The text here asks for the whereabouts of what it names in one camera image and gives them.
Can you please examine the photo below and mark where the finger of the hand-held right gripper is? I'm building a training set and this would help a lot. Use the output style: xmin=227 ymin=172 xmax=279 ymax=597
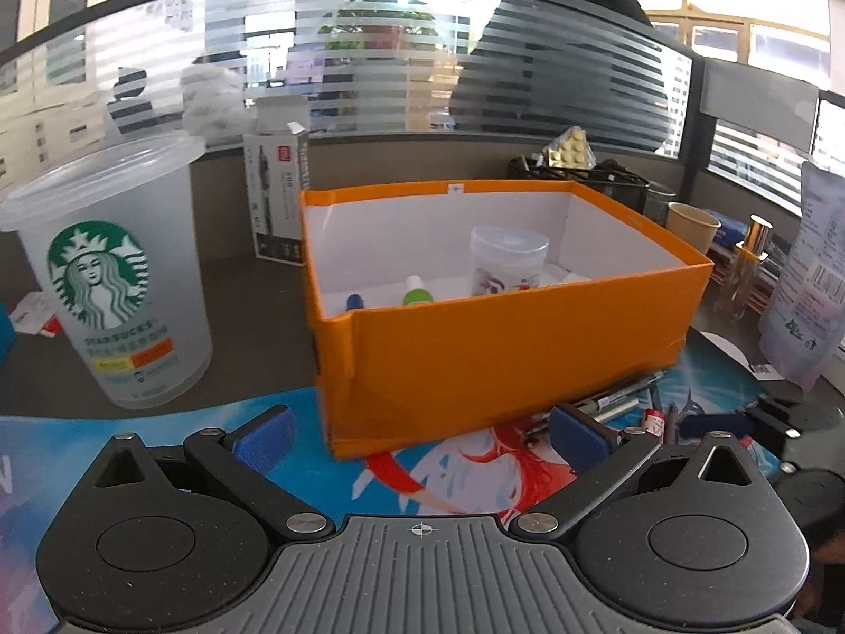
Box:
xmin=680 ymin=393 xmax=803 ymax=460

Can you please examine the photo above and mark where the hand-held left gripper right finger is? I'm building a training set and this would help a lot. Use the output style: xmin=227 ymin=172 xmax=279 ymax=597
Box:
xmin=513 ymin=403 xmax=760 ymax=539

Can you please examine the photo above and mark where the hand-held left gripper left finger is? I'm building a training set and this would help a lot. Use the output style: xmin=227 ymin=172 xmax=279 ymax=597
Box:
xmin=92 ymin=404 xmax=334 ymax=539

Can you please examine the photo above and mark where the grey metal pen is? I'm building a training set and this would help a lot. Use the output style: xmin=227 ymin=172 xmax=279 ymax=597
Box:
xmin=571 ymin=371 xmax=668 ymax=420

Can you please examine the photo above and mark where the orange cardboard box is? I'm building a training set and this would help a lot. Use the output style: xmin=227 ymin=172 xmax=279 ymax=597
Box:
xmin=300 ymin=180 xmax=715 ymax=462

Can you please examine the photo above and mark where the clear plastic jar with lid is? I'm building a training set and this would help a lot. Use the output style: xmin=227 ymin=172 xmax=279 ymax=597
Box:
xmin=468 ymin=225 xmax=550 ymax=297

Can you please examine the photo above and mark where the printed desk mat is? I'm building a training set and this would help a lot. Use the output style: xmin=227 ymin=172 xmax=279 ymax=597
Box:
xmin=0 ymin=330 xmax=793 ymax=615

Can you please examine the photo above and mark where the gold capped perfume bottle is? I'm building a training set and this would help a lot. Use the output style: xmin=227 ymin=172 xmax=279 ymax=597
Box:
xmin=715 ymin=241 xmax=754 ymax=321
xmin=739 ymin=215 xmax=776 ymax=318

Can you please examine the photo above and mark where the pale plastic pouch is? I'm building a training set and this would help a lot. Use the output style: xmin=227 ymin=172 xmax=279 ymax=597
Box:
xmin=758 ymin=160 xmax=845 ymax=392

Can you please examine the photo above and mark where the translucent plastic cup green logo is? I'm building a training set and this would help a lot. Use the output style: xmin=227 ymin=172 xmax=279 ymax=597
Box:
xmin=0 ymin=130 xmax=215 ymax=411

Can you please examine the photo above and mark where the beige paper cup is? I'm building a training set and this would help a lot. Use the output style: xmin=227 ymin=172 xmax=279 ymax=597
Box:
xmin=665 ymin=201 xmax=722 ymax=255

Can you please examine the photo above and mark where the white pen box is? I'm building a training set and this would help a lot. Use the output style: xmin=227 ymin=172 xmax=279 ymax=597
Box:
xmin=243 ymin=96 xmax=311 ymax=266

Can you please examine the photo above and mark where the black mesh desk organizer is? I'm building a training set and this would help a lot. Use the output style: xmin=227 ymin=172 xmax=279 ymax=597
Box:
xmin=507 ymin=155 xmax=678 ymax=226

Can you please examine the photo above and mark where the red white paper packet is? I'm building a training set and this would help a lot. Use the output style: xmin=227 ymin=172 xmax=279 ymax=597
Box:
xmin=12 ymin=294 xmax=67 ymax=339

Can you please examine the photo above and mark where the yellow pill blister pack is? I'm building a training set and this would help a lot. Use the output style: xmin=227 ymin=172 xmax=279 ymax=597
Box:
xmin=541 ymin=127 xmax=595 ymax=169

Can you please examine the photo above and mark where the white plastic bag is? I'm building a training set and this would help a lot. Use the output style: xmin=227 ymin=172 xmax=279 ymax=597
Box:
xmin=180 ymin=62 xmax=248 ymax=139

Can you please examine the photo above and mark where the striped glass partition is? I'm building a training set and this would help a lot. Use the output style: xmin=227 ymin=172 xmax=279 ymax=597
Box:
xmin=0 ymin=0 xmax=845 ymax=212

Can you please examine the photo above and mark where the green potted plant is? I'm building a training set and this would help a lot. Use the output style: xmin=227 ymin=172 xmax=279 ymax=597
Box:
xmin=317 ymin=0 xmax=450 ymax=57

